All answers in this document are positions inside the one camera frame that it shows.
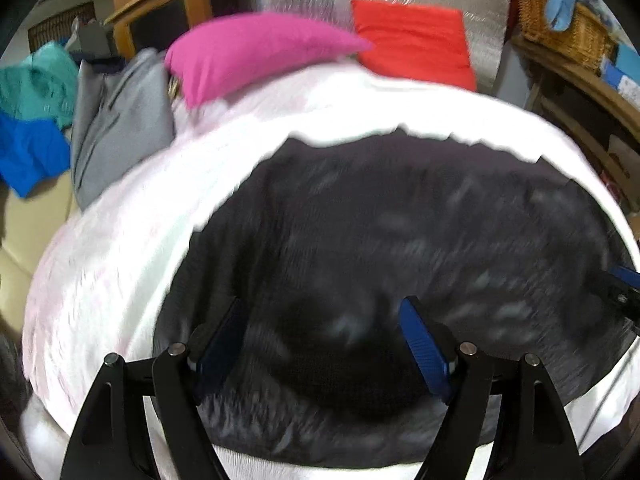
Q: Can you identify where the red pillow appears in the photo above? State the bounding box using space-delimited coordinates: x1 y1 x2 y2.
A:
350 0 477 92

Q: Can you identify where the wooden cabinet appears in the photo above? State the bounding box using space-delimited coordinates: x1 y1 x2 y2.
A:
104 0 241 60

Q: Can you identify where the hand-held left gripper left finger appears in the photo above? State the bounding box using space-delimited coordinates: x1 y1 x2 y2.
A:
59 296 249 480

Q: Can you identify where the black quilted zip jacket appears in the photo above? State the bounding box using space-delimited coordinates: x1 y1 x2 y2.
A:
151 127 632 463

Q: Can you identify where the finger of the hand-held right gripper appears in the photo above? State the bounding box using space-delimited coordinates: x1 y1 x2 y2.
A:
606 264 640 334

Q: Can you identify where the blue jacket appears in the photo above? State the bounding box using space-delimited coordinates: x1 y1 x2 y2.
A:
0 111 72 198

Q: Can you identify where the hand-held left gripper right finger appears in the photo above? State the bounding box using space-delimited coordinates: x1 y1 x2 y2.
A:
397 295 587 480

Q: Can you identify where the teal shirt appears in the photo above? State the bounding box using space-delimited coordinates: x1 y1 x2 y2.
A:
0 42 81 130

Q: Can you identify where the brown lattice window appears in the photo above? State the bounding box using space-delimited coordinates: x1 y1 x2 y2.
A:
27 2 96 53

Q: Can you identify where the wooden shelf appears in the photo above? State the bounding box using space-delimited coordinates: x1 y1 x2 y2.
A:
510 35 640 201

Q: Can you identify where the teal cardboard box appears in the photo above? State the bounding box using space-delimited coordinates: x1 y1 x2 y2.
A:
599 52 640 106

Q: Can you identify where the white bed sheet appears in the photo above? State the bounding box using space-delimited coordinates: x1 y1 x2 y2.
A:
20 57 640 480

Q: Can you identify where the wicker basket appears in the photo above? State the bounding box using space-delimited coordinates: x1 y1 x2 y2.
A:
514 0 617 73

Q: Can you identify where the grey coat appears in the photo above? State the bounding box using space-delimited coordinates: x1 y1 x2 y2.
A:
70 48 177 211

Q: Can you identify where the beige cardboard box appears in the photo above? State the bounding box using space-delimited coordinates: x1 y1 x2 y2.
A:
0 180 81 333

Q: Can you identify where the pink pillow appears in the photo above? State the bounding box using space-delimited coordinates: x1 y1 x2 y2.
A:
164 11 373 110

